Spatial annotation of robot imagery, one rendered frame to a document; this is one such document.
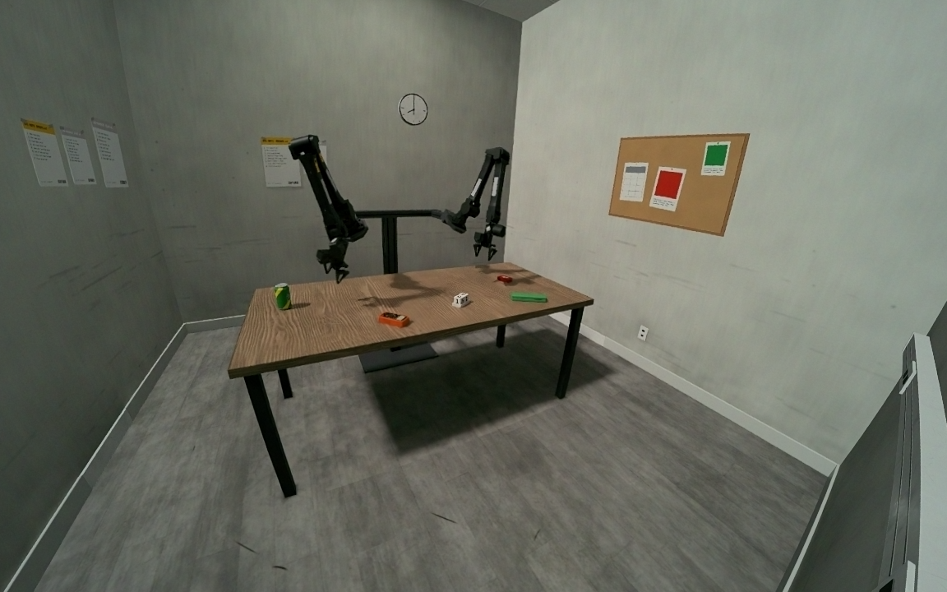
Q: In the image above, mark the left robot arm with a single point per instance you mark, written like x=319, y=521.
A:
x=502, y=158

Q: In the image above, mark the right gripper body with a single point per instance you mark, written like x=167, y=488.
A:
x=338, y=267

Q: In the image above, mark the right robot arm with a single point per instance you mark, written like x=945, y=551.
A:
x=343, y=219

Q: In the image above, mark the green drink can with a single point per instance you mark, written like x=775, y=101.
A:
x=283, y=296

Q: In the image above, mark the green flat bar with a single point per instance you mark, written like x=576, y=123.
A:
x=540, y=298

